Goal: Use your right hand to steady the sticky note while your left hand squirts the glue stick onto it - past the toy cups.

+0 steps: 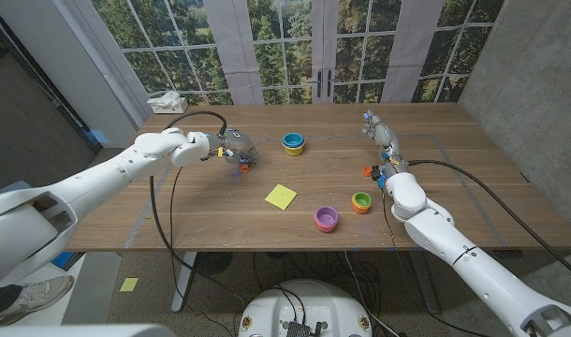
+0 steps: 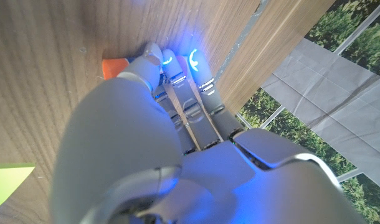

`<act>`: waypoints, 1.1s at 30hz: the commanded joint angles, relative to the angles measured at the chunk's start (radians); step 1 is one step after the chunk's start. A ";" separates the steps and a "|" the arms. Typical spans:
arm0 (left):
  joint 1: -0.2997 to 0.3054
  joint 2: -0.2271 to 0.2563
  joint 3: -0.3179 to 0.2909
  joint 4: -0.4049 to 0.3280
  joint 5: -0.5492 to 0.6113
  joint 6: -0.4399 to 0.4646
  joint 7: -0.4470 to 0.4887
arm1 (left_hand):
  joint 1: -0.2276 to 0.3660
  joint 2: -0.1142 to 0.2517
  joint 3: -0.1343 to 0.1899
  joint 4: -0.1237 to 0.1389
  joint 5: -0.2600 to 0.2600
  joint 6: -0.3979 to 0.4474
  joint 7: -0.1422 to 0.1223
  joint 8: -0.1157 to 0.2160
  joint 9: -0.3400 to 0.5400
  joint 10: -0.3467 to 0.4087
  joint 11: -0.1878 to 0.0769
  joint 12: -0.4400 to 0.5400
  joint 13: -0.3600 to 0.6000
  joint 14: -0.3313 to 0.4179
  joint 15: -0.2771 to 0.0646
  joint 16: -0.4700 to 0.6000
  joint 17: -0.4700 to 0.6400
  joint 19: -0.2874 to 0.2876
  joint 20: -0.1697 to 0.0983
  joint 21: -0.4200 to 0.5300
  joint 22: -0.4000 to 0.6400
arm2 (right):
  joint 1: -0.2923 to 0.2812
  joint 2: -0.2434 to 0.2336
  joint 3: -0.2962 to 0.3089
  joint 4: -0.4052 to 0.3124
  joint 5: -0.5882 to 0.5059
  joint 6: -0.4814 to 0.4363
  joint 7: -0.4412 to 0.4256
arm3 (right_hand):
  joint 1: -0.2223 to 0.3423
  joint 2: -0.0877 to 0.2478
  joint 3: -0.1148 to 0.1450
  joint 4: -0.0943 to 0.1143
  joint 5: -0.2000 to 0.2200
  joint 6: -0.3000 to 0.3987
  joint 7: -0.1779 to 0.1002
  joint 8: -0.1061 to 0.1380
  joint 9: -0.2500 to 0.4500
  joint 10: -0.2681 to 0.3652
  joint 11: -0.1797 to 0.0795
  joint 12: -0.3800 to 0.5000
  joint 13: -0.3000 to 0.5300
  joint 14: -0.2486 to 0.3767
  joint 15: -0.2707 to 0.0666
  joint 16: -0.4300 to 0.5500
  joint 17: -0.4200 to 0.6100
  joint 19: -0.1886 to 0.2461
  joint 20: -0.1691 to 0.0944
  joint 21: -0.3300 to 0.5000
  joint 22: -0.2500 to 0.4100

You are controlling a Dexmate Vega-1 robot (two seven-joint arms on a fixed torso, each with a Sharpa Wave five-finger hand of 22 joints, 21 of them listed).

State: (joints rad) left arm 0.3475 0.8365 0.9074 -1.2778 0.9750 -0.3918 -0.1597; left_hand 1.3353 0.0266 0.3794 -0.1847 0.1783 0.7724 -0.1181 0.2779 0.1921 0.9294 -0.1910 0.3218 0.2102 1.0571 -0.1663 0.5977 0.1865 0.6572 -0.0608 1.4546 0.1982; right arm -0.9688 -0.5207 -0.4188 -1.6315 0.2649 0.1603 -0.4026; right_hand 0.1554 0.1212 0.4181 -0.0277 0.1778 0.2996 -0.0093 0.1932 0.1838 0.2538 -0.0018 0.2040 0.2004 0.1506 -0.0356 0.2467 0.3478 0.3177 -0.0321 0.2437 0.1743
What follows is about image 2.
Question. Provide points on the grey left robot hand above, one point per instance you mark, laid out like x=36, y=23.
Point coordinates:
x=131, y=140

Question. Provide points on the orange white glue stick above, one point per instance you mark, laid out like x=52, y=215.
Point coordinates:
x=113, y=68

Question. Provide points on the yellow sticky note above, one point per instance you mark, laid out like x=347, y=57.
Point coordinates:
x=6, y=183

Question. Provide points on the printed window forest backdrop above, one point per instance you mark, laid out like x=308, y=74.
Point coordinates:
x=333, y=93

